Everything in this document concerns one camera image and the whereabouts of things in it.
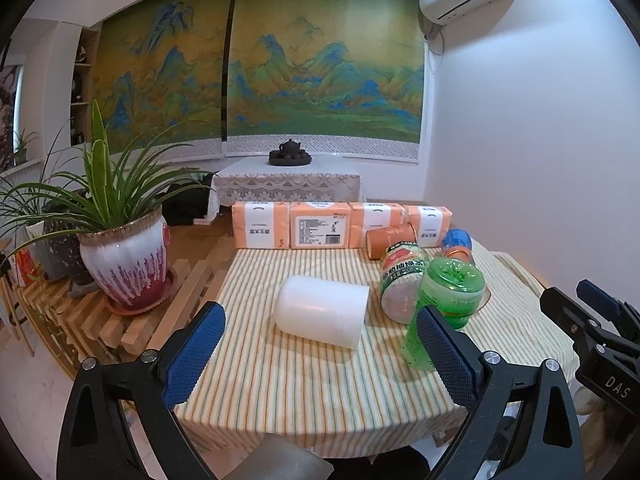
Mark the green label glass bottle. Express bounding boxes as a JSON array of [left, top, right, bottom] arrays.
[[378, 241, 429, 322]]

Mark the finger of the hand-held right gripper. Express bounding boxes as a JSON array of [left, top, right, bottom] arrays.
[[576, 279, 640, 342], [539, 286, 608, 361]]

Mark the orange tissue packet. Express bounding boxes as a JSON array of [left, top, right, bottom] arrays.
[[349, 203, 405, 247], [289, 202, 354, 250], [403, 205, 453, 249], [232, 201, 292, 250]]

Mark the black bag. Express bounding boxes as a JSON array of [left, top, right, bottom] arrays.
[[161, 174, 214, 227]]

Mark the white purple flower pot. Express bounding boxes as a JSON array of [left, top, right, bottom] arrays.
[[78, 206, 170, 311]]

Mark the wooden slat rack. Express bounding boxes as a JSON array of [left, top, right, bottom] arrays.
[[9, 237, 242, 367]]

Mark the blue lidded jar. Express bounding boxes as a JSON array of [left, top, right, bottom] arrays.
[[440, 228, 474, 264]]

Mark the wooden wall shelf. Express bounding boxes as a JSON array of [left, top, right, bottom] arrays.
[[69, 27, 102, 147]]

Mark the white cup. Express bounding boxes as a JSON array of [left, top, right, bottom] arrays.
[[273, 275, 370, 351]]

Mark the orange paper cup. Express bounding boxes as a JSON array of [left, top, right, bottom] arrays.
[[365, 223, 419, 260]]

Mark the green lidded plastic bottle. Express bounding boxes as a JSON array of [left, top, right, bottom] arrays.
[[404, 258, 487, 372]]

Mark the lace covered low table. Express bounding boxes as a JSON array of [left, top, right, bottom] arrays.
[[206, 157, 369, 222]]

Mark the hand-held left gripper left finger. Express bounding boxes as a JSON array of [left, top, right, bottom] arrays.
[[56, 301, 227, 480]]

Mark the striped tablecloth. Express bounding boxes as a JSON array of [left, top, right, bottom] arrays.
[[172, 240, 576, 459]]

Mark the white orange bag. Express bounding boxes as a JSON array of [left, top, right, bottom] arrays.
[[11, 230, 52, 289]]

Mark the wide landscape roller blind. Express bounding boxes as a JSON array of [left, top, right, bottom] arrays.
[[221, 0, 427, 165]]

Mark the dark tea set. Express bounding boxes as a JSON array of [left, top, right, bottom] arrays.
[[268, 138, 314, 166]]

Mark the narrow landscape roller blind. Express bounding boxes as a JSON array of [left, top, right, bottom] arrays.
[[86, 0, 236, 160]]

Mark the dark speckled flower pot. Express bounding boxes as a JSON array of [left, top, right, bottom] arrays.
[[42, 204, 97, 287]]

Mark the green spider plant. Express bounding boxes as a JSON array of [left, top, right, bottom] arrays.
[[0, 99, 217, 246]]

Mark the red pot saucer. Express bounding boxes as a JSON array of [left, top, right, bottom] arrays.
[[104, 267, 180, 316]]

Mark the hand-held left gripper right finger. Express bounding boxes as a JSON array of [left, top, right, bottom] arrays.
[[415, 304, 587, 480]]

